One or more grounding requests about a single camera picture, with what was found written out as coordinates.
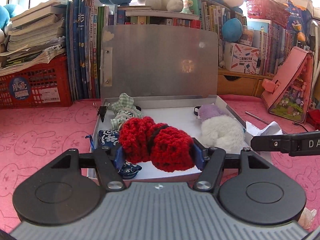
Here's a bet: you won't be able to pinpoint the row of books on shelf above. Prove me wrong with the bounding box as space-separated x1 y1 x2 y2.
183 0 295 75

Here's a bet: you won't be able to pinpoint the stack of worn books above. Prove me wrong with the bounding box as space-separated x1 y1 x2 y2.
1 0 68 76

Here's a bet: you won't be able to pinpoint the black binder clip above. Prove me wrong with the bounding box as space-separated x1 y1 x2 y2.
93 102 110 122

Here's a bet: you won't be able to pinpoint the blue floral cloth bow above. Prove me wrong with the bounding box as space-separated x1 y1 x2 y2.
85 130 142 180

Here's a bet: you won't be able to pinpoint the green checkered cloth bow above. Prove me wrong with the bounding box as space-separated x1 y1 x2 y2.
110 93 144 131

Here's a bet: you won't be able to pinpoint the red crochet bow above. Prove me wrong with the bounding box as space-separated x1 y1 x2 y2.
119 116 195 172

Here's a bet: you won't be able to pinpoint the wooden drawer shelf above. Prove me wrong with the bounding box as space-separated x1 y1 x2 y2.
217 69 272 97

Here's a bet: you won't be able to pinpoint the horizontal books under plush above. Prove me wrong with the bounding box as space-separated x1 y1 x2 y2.
105 5 202 29

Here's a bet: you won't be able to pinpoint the black round magnet right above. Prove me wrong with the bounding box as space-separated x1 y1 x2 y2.
194 106 201 116

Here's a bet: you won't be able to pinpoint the silver cardboard box with lid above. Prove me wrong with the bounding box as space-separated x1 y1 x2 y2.
86 24 272 181

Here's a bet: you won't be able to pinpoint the white paper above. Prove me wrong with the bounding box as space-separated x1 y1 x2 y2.
245 121 283 143

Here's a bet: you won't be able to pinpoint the red basket on books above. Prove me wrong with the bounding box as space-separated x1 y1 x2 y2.
246 0 290 28

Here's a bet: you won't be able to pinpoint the pink triangular dollhouse case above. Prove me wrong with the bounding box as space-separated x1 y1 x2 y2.
261 47 313 124

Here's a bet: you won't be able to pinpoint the black cable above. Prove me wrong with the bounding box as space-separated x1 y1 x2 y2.
292 122 311 132

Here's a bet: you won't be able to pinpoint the red plastic basket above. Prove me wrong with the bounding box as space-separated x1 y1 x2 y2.
1 54 73 109

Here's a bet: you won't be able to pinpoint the pink white small cloth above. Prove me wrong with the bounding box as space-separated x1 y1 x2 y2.
298 207 317 230

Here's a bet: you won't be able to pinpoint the purple fluffy plush heart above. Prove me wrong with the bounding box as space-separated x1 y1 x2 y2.
197 104 225 122

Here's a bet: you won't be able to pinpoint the white pocket printer box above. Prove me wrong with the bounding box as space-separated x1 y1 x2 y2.
223 42 259 74

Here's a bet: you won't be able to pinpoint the metal straw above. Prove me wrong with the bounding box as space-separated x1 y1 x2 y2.
245 110 288 135

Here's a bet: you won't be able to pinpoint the white fluffy plush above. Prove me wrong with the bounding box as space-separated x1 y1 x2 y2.
200 115 245 153

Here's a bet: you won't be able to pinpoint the blue cat plush left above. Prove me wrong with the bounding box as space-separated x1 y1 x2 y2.
0 4 17 42

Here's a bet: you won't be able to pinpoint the row of upright blue books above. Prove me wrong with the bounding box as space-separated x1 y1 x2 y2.
65 0 108 100

